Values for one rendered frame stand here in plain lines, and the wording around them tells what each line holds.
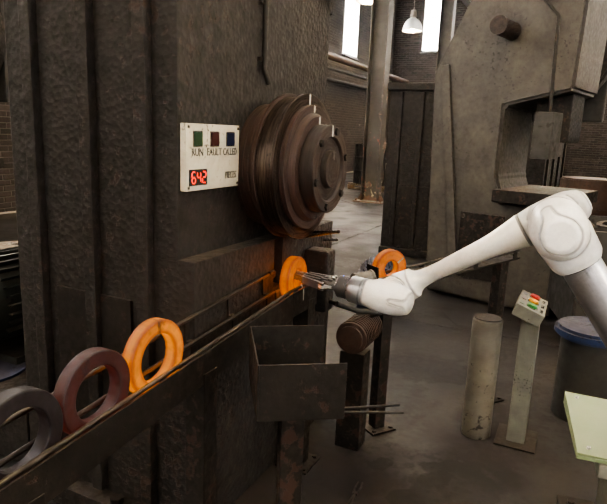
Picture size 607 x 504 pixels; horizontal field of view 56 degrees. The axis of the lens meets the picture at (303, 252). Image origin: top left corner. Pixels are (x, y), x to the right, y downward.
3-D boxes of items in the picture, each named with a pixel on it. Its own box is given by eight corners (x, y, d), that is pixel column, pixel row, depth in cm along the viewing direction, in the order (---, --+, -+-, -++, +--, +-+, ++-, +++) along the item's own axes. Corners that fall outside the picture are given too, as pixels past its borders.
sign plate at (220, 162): (180, 191, 154) (179, 122, 150) (232, 185, 177) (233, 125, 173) (187, 191, 153) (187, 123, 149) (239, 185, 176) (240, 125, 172)
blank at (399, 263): (381, 292, 235) (386, 295, 232) (365, 264, 228) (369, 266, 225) (407, 268, 239) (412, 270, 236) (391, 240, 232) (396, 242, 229)
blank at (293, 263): (277, 263, 189) (286, 265, 187) (298, 249, 202) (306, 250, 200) (279, 306, 194) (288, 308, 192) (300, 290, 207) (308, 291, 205)
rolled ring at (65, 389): (127, 335, 123) (116, 332, 124) (57, 372, 107) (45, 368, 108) (134, 411, 128) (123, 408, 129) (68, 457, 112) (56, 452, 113)
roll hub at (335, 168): (296, 215, 177) (300, 123, 171) (332, 207, 202) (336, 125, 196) (313, 217, 174) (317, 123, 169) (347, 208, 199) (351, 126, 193)
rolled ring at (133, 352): (118, 373, 121) (107, 369, 123) (156, 412, 135) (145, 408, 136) (162, 303, 131) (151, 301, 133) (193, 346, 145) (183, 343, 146)
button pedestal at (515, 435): (492, 447, 234) (509, 302, 221) (499, 421, 255) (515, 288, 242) (533, 457, 227) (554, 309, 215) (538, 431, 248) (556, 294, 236)
